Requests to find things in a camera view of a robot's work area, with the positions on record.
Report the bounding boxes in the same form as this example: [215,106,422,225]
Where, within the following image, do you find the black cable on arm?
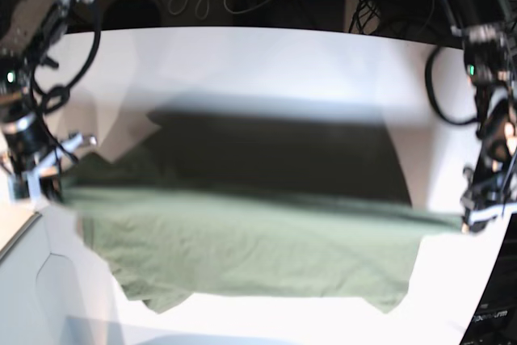
[30,0,102,160]
[424,46,481,126]

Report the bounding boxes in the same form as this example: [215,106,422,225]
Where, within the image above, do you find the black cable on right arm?
[30,0,102,160]

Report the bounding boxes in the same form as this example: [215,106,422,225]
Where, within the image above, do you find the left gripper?
[460,165,516,234]

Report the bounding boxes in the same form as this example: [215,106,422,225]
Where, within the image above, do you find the white table extension panel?
[1,214,124,344]

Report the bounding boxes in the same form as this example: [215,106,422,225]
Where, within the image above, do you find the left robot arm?
[425,0,516,233]

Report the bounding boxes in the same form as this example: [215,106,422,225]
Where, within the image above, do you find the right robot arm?
[1,0,102,200]

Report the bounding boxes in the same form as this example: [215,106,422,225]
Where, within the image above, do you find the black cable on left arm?
[424,46,481,126]

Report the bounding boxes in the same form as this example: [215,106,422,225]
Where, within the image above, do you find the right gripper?
[1,133,98,191]

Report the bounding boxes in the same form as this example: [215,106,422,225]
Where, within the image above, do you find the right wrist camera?
[7,173,41,202]

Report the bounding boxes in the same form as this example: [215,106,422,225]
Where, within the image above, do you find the green t-shirt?
[63,111,461,313]

